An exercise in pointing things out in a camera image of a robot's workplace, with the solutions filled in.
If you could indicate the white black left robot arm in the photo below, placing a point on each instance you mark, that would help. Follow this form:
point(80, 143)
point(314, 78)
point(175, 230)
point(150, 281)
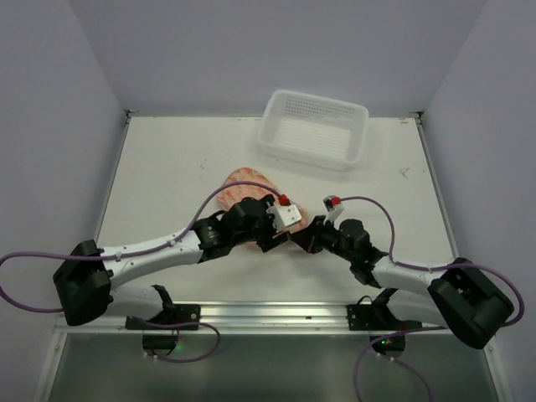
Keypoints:
point(93, 280)

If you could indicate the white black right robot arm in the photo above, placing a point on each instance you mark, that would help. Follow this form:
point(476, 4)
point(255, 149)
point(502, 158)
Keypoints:
point(461, 298)

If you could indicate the peach floral mesh laundry bag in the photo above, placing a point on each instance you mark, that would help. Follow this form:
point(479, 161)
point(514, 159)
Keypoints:
point(233, 194)

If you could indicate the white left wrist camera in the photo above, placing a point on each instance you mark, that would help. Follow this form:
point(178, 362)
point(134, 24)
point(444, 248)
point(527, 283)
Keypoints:
point(284, 216)

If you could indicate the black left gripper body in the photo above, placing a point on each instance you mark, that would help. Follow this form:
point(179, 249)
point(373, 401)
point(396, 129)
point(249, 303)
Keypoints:
point(264, 234)

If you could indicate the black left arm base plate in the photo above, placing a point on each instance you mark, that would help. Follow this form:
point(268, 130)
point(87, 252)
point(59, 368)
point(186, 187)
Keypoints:
point(184, 316)

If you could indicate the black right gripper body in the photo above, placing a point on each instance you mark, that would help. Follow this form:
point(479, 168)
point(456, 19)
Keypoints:
point(316, 234)

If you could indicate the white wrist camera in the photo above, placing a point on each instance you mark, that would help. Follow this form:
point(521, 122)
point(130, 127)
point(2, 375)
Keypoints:
point(284, 216)
point(334, 207)

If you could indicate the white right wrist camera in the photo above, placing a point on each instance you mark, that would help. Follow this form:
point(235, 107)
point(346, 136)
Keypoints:
point(334, 207)

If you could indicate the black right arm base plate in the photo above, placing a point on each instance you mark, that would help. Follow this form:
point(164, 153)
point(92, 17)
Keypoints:
point(369, 314)

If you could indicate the white plastic mesh basket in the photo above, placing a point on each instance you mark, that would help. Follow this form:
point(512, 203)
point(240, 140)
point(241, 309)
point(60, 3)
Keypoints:
point(314, 130)

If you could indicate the aluminium mounting rail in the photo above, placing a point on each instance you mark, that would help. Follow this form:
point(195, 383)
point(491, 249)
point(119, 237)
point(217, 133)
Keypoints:
point(308, 316)

